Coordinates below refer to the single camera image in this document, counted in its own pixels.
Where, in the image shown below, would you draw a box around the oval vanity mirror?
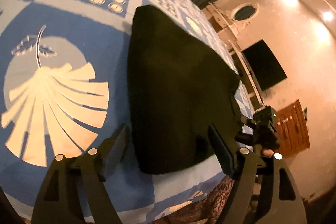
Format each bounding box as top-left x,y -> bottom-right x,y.
231,3 -> 259,22

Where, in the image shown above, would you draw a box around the person's right hand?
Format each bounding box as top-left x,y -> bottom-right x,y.
262,149 -> 274,157

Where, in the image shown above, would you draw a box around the blue patterned bed sheet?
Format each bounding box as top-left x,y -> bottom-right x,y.
0,0 -> 259,224

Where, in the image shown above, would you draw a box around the black flat screen television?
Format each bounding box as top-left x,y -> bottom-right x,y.
242,40 -> 288,91

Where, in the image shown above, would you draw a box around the brown wooden door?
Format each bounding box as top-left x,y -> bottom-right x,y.
276,100 -> 310,158

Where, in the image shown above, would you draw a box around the white vanity dressing table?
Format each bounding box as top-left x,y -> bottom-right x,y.
202,3 -> 252,41

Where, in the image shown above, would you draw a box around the pink floral patterned trousers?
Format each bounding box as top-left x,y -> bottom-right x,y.
152,176 -> 234,223

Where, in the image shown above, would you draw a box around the white tv stand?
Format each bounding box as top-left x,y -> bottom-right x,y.
228,40 -> 265,112

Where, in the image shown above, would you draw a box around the black studded pants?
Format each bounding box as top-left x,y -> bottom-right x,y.
127,5 -> 242,174

